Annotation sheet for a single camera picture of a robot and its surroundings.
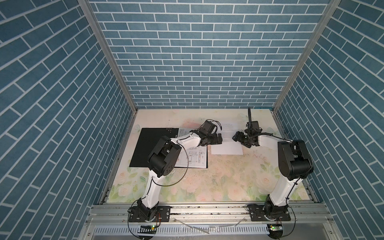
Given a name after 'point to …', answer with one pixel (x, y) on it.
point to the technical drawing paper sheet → (193, 157)
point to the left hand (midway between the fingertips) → (217, 140)
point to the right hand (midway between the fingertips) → (236, 137)
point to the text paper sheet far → (227, 148)
